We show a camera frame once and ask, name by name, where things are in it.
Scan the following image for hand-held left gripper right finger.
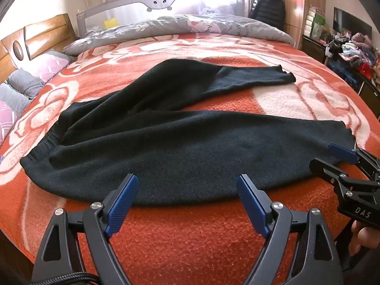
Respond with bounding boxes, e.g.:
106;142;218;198
237;174;345;285

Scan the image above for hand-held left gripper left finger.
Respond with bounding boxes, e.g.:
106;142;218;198
31;173;139;285

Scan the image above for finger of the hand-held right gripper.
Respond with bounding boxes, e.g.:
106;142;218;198
328;143;380;180
309;157;350;185

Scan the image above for black pants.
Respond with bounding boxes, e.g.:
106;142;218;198
19;58;357;207

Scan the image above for person's right hand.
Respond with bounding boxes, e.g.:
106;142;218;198
348;221;380;257

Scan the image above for orange floral blanket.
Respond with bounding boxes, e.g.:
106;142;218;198
0;33;371;285

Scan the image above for dark low cabinet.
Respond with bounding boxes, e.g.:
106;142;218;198
301;34;380;110

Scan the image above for pile of clothes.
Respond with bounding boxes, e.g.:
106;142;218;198
327;32;380;79

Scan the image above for black flat screen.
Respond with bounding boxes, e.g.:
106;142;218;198
333;7;373;40

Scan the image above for stack of boxes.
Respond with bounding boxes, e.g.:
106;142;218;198
304;5;327;40

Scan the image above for wooden wardrobe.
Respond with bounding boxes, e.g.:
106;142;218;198
271;0;327;49

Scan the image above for pink and grey cushion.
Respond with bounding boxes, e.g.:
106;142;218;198
0;50;77;147

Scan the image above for black padded jacket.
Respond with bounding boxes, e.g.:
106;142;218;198
249;0;286;32

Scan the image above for grey floral quilt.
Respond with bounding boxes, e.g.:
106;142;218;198
63;14;297;56

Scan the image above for wooden headboard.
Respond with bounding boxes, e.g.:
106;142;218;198
0;13;78;85

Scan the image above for pink plush toy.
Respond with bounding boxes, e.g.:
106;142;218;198
198;0;236;16

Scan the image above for black braided cable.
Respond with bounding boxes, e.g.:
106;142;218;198
28;271;100;285

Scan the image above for grey bed guard rail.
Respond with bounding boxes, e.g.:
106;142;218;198
76;0;208;40

